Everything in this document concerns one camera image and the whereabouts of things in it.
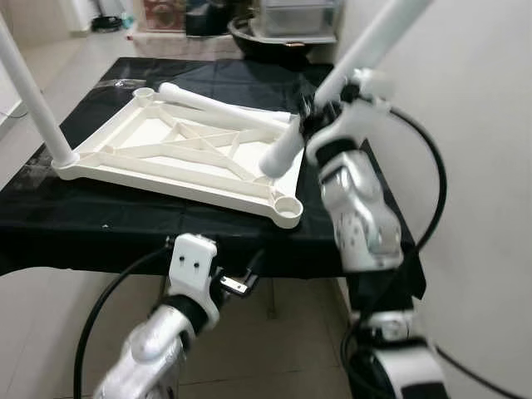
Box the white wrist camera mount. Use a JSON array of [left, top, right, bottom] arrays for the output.
[[165, 234, 222, 323], [327, 69, 393, 149]]

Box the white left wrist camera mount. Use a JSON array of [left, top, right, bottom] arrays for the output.
[[165, 234, 222, 323]]

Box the black bag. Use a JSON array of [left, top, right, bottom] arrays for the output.
[[185, 0, 235, 37]]

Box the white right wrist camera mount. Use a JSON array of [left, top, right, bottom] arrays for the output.
[[327, 69, 393, 149]]

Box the thin metal table leg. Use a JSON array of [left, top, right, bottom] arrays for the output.
[[268, 278, 281, 322]]

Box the clear plastic storage bin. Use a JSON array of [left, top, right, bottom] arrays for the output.
[[256, 0, 342, 39]]

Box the black tablecloth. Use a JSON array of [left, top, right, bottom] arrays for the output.
[[0, 57, 427, 302]]

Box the white plastic children table top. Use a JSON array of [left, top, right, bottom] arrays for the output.
[[52, 85, 305, 230]]

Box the flat clear tape patch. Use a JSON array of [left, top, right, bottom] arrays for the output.
[[7, 150, 61, 194]]

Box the white plastic table leg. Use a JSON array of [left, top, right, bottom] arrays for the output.
[[0, 15, 81, 169], [259, 0, 435, 179], [156, 81, 298, 135]]

